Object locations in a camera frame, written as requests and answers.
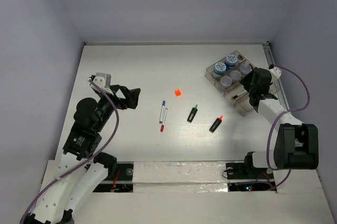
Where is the blue capped white marker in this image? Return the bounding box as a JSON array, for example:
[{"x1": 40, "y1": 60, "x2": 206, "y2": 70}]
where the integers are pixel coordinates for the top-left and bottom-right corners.
[{"x1": 159, "y1": 100, "x2": 166, "y2": 124}]

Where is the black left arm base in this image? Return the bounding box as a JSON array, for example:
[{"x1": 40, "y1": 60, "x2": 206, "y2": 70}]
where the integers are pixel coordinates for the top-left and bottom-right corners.
[{"x1": 93, "y1": 162, "x2": 134, "y2": 193}]

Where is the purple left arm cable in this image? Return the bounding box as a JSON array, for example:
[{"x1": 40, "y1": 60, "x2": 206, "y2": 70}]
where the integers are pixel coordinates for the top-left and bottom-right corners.
[{"x1": 20, "y1": 79, "x2": 120, "y2": 223}]

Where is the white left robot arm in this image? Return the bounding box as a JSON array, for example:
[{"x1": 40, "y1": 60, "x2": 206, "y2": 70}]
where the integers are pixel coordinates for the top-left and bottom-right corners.
[{"x1": 20, "y1": 83, "x2": 141, "y2": 223}]

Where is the clear plastic organizer tray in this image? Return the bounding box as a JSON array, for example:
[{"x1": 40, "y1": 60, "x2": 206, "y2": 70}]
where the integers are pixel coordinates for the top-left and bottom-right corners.
[{"x1": 204, "y1": 51, "x2": 255, "y2": 116}]

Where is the green highlighter black body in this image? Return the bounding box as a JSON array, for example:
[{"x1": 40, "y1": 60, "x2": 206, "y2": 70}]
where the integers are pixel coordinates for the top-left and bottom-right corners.
[{"x1": 187, "y1": 104, "x2": 198, "y2": 123}]

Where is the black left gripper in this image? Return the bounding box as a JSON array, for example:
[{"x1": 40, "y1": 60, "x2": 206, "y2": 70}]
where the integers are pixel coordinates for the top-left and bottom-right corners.
[{"x1": 95, "y1": 84, "x2": 141, "y2": 131}]

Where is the red capped white marker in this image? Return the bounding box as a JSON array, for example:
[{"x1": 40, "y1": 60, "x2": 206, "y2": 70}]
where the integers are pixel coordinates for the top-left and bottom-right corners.
[{"x1": 160, "y1": 108, "x2": 168, "y2": 132}]

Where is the orange highlighter black body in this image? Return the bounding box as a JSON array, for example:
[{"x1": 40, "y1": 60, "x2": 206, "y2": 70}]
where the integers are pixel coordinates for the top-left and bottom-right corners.
[{"x1": 209, "y1": 116, "x2": 223, "y2": 133}]

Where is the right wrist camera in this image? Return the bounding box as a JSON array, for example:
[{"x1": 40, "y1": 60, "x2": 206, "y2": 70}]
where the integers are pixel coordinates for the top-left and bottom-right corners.
[{"x1": 269, "y1": 66, "x2": 282, "y2": 82}]

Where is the blue cleaning gel jar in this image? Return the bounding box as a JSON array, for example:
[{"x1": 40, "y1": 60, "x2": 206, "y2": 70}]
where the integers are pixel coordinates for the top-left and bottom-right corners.
[
  {"x1": 224, "y1": 54, "x2": 237, "y2": 71},
  {"x1": 212, "y1": 62, "x2": 226, "y2": 78}
]

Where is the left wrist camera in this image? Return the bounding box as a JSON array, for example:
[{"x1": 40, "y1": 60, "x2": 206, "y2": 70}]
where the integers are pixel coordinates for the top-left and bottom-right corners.
[{"x1": 88, "y1": 73, "x2": 111, "y2": 91}]

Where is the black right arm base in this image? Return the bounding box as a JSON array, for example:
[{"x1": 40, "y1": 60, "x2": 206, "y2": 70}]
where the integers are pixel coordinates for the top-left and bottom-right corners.
[{"x1": 222, "y1": 162, "x2": 276, "y2": 192}]

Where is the orange highlighter cap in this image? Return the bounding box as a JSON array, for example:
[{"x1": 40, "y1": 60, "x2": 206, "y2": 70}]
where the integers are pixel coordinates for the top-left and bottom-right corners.
[{"x1": 174, "y1": 89, "x2": 182, "y2": 96}]

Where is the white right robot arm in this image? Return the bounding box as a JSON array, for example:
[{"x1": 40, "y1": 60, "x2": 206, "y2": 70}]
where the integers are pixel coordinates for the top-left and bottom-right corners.
[{"x1": 240, "y1": 65, "x2": 319, "y2": 170}]

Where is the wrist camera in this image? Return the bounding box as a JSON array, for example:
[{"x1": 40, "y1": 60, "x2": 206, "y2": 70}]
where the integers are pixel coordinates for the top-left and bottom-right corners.
[
  {"x1": 269, "y1": 66, "x2": 282, "y2": 82},
  {"x1": 88, "y1": 73, "x2": 111, "y2": 91}
]

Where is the clear jar of clips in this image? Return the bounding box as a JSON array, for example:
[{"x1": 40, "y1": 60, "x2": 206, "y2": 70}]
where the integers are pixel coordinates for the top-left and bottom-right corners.
[
  {"x1": 230, "y1": 70, "x2": 242, "y2": 83},
  {"x1": 240, "y1": 64, "x2": 252, "y2": 76},
  {"x1": 220, "y1": 76, "x2": 233, "y2": 89}
]

